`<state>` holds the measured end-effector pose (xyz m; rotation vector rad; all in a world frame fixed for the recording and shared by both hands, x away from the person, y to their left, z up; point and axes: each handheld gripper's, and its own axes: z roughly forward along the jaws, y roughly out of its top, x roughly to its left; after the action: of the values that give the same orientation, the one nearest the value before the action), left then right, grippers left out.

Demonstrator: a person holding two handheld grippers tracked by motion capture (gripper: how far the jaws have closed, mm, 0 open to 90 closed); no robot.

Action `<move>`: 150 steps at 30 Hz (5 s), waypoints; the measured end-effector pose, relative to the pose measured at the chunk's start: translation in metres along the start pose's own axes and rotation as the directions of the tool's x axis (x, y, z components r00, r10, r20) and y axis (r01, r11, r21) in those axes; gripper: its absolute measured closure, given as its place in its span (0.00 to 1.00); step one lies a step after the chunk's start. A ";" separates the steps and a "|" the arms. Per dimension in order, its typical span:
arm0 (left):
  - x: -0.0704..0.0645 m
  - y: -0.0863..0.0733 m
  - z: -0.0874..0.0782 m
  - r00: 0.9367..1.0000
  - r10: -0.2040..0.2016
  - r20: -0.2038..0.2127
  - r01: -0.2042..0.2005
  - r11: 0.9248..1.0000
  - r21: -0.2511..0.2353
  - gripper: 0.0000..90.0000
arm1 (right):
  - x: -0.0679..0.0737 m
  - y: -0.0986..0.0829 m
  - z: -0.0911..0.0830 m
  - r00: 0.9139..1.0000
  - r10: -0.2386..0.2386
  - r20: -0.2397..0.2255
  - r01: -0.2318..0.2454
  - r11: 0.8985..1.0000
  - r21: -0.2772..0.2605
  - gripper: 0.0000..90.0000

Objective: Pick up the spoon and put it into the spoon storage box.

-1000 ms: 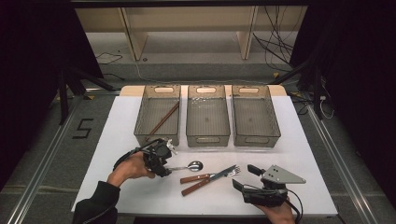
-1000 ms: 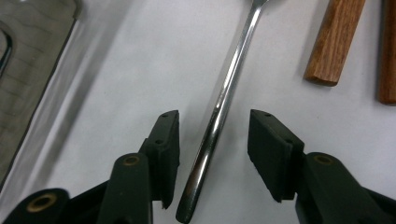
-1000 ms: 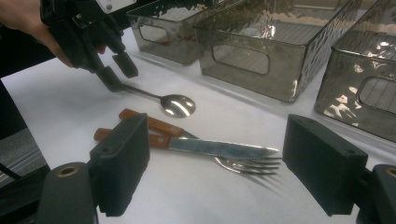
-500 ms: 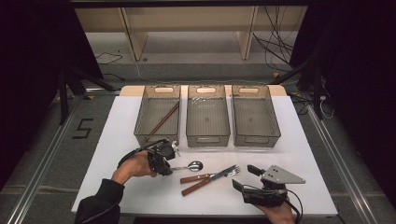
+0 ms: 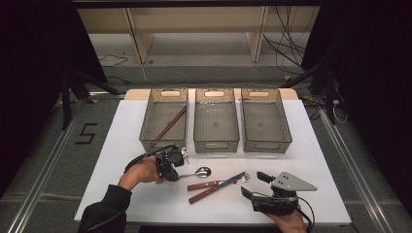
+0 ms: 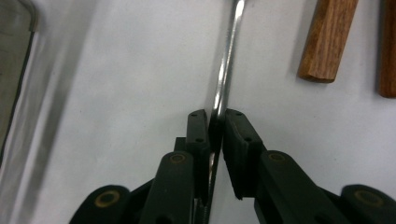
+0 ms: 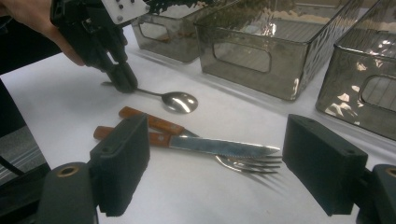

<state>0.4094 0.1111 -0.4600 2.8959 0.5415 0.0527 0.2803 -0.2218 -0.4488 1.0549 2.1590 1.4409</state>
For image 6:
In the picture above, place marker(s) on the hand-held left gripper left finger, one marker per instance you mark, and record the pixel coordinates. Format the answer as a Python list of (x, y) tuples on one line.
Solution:
[(174, 186)]

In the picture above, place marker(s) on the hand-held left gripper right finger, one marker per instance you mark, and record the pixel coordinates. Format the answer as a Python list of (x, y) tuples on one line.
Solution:
[(280, 186)]

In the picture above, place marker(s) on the silver metal spoon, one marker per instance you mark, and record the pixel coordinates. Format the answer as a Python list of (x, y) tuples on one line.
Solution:
[(225, 62)]

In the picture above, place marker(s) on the grey translucent plastic bin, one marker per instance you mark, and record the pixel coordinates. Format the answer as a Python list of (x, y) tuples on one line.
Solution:
[(12, 62)]

